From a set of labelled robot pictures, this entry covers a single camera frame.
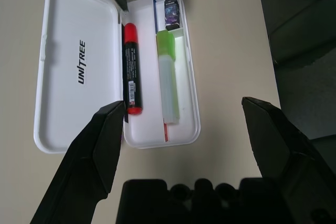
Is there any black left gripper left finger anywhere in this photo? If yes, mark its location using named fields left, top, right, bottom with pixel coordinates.
left=29, top=100, right=127, bottom=224

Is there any black marker with red cap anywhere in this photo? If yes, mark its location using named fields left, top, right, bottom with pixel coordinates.
left=122, top=23, right=144, bottom=116

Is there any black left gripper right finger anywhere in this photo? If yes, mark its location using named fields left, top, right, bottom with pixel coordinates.
left=241, top=97, right=336, bottom=224

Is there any white plastic pencil case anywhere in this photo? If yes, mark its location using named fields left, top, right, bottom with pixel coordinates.
left=33, top=0, right=202, bottom=154

